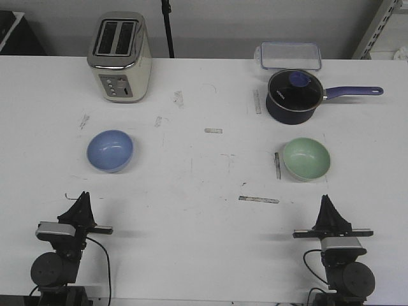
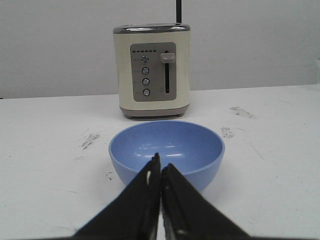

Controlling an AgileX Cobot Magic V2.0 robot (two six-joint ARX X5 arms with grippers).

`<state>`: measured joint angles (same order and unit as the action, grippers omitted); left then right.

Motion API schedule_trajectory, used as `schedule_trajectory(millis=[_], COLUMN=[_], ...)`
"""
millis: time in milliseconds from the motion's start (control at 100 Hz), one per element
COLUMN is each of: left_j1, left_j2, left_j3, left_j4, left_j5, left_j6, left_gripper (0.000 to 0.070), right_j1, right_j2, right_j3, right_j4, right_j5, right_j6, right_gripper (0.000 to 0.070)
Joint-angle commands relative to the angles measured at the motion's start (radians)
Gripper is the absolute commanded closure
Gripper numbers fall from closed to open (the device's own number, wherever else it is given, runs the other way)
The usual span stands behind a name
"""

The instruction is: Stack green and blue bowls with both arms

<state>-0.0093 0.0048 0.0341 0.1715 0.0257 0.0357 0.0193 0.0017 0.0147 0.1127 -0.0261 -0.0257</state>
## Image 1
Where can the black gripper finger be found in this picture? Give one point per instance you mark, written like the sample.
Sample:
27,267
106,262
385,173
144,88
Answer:
77,213
335,220
88,210
323,220

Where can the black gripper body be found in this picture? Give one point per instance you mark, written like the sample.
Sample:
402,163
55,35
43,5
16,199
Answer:
74,246
311,233

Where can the green bowl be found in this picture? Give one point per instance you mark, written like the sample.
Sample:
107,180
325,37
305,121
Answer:
306,159

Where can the blue bowl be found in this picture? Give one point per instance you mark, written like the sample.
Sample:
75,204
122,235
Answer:
110,151

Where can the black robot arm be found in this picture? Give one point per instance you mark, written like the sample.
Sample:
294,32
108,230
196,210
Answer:
349,282
55,273

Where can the dark blue saucepan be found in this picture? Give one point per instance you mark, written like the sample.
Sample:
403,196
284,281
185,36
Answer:
293,118

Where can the glass pot lid blue knob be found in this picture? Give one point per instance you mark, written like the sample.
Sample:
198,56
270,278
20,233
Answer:
295,90

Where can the silver two-slot toaster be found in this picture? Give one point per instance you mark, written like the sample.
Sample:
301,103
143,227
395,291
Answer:
119,56

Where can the clear plastic food container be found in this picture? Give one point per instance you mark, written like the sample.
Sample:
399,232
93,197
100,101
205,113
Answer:
286,55

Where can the white crumpled object on shelf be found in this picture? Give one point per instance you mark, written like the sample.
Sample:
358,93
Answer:
401,54

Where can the grey slotted shelf upright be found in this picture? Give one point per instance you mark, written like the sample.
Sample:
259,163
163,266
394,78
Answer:
386,33

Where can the black tripod pole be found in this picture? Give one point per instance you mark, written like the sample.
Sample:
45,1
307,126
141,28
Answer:
166,10

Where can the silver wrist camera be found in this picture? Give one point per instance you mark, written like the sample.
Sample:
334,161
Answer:
348,246
54,231

